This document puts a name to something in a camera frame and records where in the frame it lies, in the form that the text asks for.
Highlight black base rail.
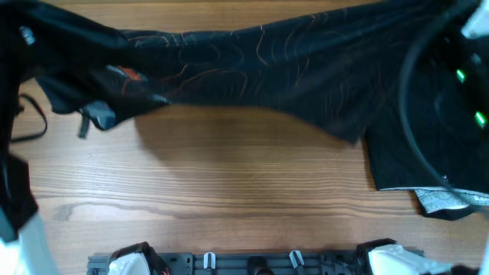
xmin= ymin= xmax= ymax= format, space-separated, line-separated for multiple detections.
xmin=86 ymin=250 xmax=426 ymax=275

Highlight plain black t-shirt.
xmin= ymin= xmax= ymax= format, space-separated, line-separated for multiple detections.
xmin=365 ymin=58 xmax=488 ymax=221

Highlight grey patterned cloth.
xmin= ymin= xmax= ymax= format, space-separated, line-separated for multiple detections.
xmin=414 ymin=187 xmax=488 ymax=213

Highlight left white rail clip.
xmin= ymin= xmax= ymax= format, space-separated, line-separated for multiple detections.
xmin=203 ymin=252 xmax=216 ymax=270

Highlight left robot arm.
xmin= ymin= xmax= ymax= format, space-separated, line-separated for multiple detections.
xmin=1 ymin=76 xmax=172 ymax=275

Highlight white rail clip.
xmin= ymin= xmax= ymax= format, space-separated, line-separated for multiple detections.
xmin=289 ymin=250 xmax=306 ymax=275
xmin=203 ymin=252 xmax=216 ymax=270

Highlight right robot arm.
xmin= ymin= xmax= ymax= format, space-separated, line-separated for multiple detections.
xmin=366 ymin=1 xmax=488 ymax=221

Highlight black cycling jersey orange lines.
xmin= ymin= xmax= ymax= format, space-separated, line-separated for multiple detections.
xmin=1 ymin=1 xmax=457 ymax=143

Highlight left black cable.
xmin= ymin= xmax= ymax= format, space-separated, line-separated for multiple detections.
xmin=9 ymin=93 xmax=49 ymax=144

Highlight right white rail clip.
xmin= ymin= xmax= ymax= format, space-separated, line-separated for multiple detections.
xmin=289 ymin=250 xmax=306 ymax=275

